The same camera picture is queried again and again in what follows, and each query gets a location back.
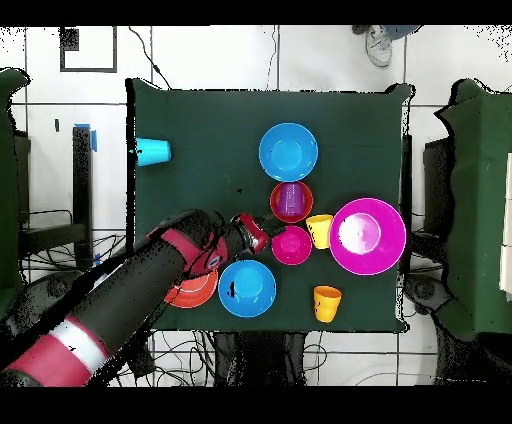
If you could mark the large pink bowl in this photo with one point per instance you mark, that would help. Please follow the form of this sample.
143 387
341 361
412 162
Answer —
384 252

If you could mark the dark green table cloth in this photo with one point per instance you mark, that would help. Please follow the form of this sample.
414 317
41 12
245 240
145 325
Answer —
200 180

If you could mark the light blue cup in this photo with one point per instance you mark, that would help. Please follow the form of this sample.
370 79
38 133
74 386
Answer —
154 152

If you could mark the small orange bowl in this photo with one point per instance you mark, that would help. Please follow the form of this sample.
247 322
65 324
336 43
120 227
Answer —
274 202

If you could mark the black stand frame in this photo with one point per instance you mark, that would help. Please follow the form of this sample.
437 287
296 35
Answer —
82 200

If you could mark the blue tape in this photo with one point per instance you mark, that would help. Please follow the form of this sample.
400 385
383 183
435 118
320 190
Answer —
94 140

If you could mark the large orange bowl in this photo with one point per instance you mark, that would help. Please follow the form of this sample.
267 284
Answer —
196 296

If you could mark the purple cup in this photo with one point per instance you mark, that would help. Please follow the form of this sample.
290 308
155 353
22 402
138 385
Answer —
290 198

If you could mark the green cloth covered table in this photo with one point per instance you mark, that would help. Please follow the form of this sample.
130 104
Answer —
8 180
480 200

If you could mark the black power adapter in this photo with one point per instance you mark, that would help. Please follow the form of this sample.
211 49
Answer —
140 362

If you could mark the black square frame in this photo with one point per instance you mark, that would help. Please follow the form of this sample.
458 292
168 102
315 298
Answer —
88 70

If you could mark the black stand post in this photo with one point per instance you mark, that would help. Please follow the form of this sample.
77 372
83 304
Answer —
406 168

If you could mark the blue bowl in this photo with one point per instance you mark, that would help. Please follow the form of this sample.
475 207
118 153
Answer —
247 288
288 152

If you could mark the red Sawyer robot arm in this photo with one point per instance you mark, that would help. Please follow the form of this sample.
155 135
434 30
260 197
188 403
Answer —
132 292

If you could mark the black pedestal leg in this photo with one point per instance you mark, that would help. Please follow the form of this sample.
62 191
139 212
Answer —
426 294
44 288

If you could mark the yellow cup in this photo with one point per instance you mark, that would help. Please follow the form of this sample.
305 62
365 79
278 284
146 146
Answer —
320 232

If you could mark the person's leg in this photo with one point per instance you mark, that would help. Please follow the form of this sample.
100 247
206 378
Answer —
402 31

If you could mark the white panel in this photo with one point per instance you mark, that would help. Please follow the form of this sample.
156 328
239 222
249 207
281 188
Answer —
508 272

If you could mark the small crimson bowl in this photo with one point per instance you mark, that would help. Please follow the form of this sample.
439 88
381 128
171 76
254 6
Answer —
292 244

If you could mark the orange cup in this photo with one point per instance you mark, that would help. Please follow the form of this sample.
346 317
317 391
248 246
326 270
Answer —
327 306

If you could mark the black cabinet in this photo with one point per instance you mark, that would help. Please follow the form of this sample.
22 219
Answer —
438 184

